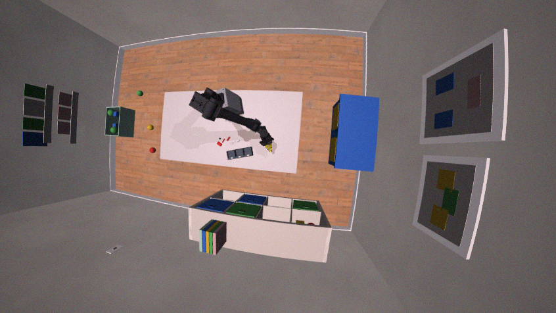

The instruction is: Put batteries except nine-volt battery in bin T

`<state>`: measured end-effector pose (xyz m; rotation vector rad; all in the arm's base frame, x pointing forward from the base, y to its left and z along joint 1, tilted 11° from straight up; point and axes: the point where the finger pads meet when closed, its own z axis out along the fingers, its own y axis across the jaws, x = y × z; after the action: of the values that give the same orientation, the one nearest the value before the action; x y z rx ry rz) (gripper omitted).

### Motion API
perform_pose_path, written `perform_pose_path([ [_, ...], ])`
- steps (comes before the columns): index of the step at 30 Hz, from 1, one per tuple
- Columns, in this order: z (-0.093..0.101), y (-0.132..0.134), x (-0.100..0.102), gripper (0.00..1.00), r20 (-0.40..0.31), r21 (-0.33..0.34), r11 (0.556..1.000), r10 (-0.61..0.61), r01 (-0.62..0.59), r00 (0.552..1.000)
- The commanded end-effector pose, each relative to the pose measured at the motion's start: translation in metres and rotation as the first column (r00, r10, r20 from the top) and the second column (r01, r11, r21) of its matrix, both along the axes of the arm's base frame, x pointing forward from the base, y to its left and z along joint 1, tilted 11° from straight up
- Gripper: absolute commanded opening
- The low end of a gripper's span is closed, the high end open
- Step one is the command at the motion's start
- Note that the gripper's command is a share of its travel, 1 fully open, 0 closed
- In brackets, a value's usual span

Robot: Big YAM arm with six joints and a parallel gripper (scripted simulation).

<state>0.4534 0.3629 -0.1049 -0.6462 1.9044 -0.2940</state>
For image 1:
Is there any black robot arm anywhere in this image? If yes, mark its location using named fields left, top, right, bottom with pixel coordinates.
left=189, top=88, right=273, bottom=145

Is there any dark grey open-top bin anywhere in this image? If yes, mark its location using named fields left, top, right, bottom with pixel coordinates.
left=226, top=147, right=253, bottom=160

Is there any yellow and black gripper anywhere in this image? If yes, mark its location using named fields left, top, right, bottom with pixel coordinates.
left=260, top=141, right=272, bottom=152

